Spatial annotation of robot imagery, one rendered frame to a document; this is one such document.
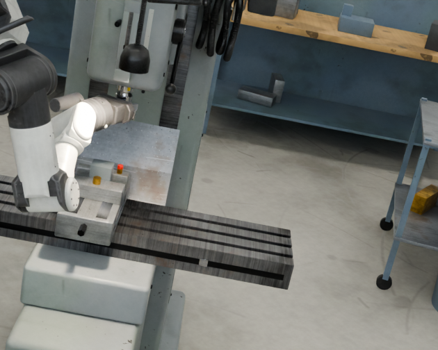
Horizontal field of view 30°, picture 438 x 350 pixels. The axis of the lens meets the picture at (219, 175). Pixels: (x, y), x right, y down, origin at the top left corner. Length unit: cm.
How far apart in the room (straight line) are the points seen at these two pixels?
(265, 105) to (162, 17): 394
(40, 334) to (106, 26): 81
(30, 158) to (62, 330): 59
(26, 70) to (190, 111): 99
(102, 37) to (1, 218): 59
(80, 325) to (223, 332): 146
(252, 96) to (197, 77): 342
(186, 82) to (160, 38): 52
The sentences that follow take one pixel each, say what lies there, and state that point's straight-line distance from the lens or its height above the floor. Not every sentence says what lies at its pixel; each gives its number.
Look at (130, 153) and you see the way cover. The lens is 265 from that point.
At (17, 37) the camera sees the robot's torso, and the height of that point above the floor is 149.
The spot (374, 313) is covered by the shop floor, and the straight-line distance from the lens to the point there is 407.
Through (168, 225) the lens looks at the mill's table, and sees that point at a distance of 236.
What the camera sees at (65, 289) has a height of 78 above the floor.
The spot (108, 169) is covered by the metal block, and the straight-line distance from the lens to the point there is 230.
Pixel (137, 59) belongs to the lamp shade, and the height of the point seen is 145.
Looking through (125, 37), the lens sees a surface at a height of 146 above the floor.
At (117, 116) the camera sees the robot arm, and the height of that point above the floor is 124.
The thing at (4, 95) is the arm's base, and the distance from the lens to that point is 170.
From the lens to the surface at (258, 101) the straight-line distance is 600.
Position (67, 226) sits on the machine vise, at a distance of 219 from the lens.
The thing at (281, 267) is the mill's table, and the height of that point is 90.
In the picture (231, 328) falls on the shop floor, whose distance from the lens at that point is 365.
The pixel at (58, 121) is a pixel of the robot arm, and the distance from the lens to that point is 206.
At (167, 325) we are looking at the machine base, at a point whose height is 20.
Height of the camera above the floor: 195
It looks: 22 degrees down
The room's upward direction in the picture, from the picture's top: 12 degrees clockwise
